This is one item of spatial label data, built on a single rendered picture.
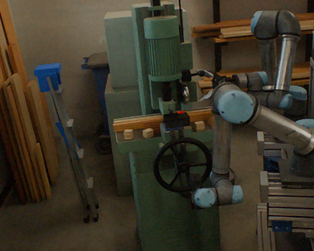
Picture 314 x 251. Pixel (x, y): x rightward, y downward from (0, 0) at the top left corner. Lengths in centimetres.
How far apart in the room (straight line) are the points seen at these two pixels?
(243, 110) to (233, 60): 314
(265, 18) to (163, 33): 51
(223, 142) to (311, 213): 54
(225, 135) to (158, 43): 62
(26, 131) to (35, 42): 145
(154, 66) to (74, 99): 262
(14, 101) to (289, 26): 207
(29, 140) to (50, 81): 75
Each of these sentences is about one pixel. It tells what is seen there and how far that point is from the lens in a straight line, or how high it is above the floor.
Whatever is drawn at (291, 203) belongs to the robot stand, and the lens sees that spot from 195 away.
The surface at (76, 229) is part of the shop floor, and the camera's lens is 313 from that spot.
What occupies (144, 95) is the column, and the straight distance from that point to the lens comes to 239.
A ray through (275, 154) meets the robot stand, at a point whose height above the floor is 69.
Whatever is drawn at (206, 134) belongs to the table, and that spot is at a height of 88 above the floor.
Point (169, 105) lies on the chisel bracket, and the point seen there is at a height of 103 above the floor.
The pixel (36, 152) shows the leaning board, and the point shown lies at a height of 43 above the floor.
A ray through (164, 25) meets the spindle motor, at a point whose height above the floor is 144.
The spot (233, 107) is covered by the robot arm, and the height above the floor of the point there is 121.
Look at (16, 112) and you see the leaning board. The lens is 330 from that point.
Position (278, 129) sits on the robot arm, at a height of 110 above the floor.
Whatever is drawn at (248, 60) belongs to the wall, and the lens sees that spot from 469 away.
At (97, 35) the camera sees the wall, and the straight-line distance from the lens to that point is 447.
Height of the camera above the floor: 170
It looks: 21 degrees down
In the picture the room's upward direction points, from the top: 5 degrees counter-clockwise
